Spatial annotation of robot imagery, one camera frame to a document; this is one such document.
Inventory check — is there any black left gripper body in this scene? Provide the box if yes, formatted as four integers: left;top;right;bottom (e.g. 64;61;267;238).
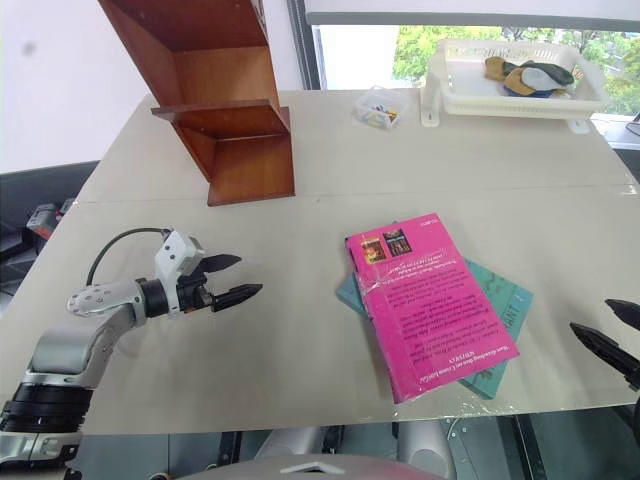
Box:
175;272;216;314

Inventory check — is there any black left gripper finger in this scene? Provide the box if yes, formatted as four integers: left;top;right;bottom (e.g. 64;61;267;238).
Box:
198;253;243;275
210;283;265;313

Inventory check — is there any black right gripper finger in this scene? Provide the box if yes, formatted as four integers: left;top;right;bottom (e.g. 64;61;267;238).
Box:
604;298;640;332
569;321;640;392

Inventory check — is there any teal book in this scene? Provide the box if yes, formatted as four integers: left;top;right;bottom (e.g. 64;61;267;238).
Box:
334;257;535;401

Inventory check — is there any brown wooden bookshelf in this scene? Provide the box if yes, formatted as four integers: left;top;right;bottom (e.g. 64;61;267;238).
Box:
97;0;297;208

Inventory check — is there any pink paperback book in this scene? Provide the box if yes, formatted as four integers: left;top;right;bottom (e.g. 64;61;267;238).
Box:
343;214;521;406

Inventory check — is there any red and black device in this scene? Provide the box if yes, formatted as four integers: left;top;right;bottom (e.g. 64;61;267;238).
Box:
25;198;78;242

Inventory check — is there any silver robot torso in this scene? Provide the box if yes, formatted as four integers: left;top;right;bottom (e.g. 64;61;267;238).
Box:
184;423;457;480

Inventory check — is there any small clear plastic box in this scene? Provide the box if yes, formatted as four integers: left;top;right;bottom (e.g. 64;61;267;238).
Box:
350;85;408;133

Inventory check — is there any mustard yellow cloth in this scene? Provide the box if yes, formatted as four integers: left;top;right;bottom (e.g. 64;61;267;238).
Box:
483;55;525;95

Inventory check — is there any white plastic basket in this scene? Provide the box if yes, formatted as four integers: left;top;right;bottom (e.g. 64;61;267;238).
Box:
419;38;611;136

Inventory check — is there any white roller blind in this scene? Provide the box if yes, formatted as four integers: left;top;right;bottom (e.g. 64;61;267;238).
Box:
305;0;640;26

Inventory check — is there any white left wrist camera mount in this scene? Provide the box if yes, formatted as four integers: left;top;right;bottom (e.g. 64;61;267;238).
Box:
153;229;207;318

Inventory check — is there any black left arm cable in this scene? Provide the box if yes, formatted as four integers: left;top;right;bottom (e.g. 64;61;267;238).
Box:
87;227;171;287

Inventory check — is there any dark window frame post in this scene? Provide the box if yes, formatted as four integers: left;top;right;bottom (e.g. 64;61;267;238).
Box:
288;0;327;92

